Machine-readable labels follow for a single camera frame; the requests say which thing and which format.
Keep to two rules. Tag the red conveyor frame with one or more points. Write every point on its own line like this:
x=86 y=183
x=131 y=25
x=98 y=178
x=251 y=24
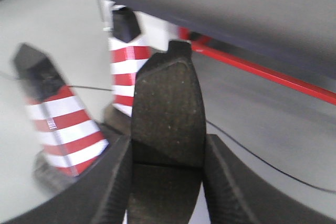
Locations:
x=200 y=43

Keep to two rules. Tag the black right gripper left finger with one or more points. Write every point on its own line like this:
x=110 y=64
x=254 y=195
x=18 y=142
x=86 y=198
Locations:
x=99 y=196

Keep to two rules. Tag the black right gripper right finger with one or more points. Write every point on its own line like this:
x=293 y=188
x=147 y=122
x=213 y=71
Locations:
x=236 y=194

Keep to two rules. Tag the red white traffic cone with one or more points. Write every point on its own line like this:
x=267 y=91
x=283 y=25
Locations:
x=71 y=140

